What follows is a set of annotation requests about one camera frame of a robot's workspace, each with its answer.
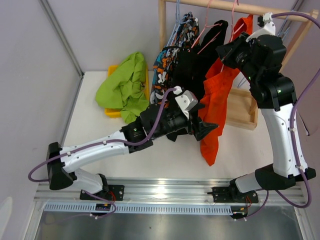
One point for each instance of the black shorts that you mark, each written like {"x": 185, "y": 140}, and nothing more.
{"x": 194, "y": 62}

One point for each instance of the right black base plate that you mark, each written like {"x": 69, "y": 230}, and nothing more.
{"x": 230, "y": 194}

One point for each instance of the blue patterned shorts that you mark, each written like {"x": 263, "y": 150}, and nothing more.
{"x": 163, "y": 71}

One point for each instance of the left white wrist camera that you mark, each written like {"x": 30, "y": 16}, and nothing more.
{"x": 186, "y": 100}

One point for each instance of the green shorts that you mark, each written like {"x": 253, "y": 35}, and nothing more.
{"x": 124, "y": 89}

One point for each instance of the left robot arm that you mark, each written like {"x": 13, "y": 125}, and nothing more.
{"x": 65, "y": 170}

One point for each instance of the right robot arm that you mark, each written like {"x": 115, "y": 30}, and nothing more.
{"x": 260, "y": 60}

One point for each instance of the wooden clothes rack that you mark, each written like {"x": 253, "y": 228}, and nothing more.
{"x": 242, "y": 110}

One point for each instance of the aluminium mounting rail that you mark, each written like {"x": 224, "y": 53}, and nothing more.
{"x": 167, "y": 191}

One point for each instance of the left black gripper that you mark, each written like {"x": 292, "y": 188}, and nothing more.
{"x": 202, "y": 128}

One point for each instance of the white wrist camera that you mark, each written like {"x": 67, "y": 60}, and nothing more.
{"x": 186, "y": 100}
{"x": 266, "y": 27}

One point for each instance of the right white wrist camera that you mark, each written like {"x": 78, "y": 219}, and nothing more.
{"x": 266, "y": 27}

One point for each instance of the slotted cable duct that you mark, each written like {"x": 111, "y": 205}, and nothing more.
{"x": 132, "y": 208}

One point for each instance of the orange patterned camo shorts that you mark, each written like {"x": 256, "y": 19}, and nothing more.
{"x": 186, "y": 32}

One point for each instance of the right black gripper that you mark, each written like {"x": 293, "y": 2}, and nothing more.
{"x": 227, "y": 52}

